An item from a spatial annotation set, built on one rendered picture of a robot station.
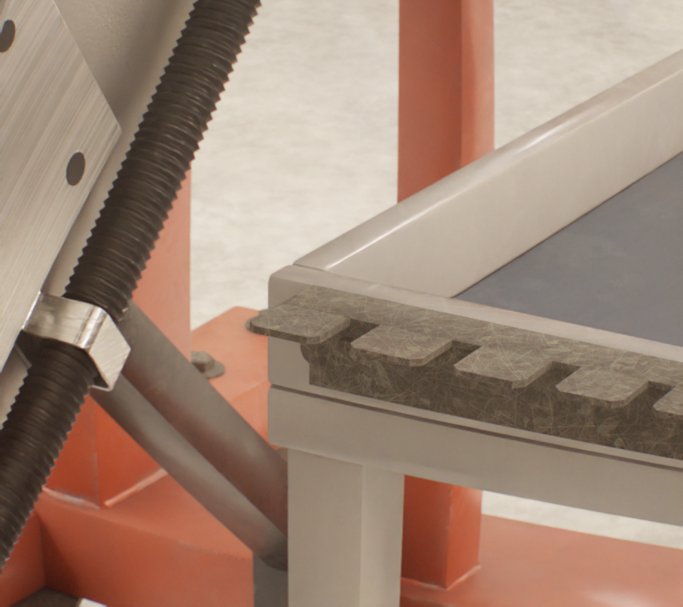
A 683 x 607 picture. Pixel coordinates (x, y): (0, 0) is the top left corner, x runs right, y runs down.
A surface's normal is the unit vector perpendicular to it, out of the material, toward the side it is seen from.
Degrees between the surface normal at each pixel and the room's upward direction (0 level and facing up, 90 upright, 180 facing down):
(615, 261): 0
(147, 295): 90
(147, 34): 90
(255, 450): 90
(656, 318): 0
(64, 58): 90
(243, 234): 0
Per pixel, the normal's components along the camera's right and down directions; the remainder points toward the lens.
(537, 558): 0.01, -0.94
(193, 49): -0.33, 0.36
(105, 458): 0.87, 0.18
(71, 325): -0.31, -0.54
